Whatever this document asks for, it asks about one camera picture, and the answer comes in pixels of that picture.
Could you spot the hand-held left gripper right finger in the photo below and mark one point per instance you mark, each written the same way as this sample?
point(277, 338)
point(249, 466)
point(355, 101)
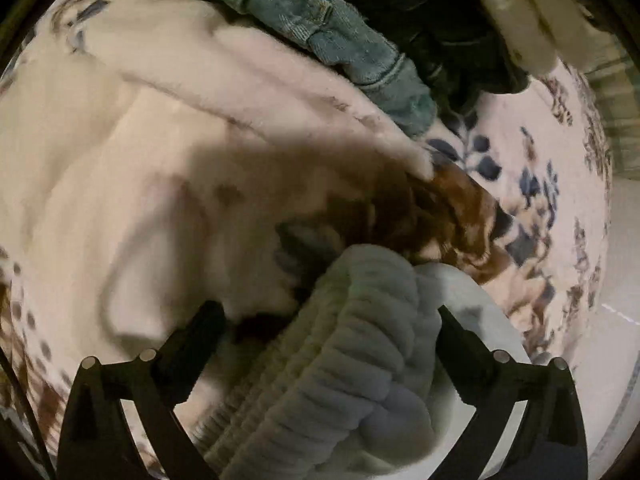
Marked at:
point(465, 365)

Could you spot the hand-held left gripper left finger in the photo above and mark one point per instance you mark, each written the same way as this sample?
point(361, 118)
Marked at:
point(200, 350)

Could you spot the light green fleece pants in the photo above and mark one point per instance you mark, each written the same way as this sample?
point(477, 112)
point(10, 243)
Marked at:
point(340, 340)

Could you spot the floral checkered bed blanket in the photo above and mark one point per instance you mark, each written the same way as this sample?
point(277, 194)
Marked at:
point(125, 160)

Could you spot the green striped curtain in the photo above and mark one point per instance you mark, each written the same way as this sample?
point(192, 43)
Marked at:
point(612, 120)

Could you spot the folded dark garment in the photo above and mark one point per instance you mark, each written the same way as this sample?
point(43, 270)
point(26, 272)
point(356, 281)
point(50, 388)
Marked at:
point(440, 25)

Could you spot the folded blue jeans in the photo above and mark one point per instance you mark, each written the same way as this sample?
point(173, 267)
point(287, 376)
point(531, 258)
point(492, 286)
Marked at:
point(320, 25)

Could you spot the folded cream garment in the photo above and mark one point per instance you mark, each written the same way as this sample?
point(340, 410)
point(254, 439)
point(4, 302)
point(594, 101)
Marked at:
point(520, 15)

